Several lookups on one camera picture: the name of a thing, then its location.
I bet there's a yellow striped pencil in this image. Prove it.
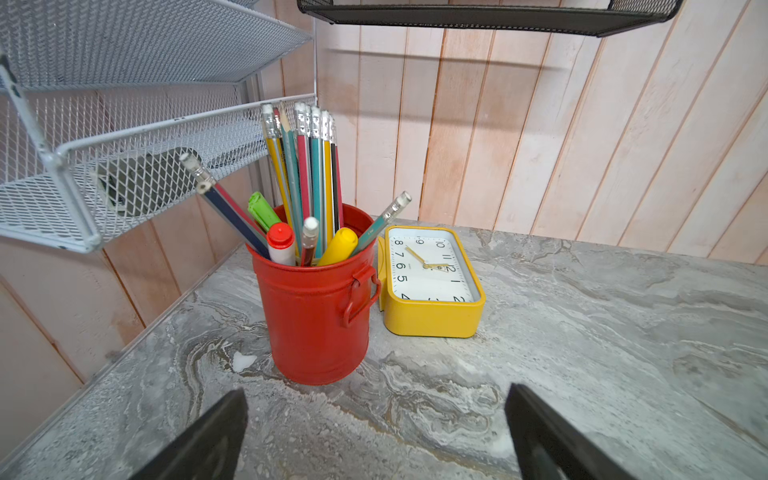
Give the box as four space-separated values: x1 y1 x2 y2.
261 103 293 227

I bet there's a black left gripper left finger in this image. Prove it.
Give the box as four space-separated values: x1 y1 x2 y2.
131 389 248 479

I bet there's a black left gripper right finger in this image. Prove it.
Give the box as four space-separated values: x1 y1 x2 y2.
504 383 633 480

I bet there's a teal pencil leaning right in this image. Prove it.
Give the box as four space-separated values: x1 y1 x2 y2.
353 191 412 255

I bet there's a green highlighter marker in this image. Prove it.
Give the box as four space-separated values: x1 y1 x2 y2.
247 191 281 233

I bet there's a black wire mesh basket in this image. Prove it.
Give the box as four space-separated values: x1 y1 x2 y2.
297 1 682 38

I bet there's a red capped white marker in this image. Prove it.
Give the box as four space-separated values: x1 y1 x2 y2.
267 222 296 267

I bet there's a red metal pencil cup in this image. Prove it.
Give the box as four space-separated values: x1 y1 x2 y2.
248 245 382 385

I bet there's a yellow highlighter marker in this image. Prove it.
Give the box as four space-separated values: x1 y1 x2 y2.
317 227 358 267

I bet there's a yellow desk clock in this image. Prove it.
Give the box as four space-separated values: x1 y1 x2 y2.
378 226 486 338

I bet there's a navy red striped pencil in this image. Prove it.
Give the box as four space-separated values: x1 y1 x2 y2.
179 150 269 259

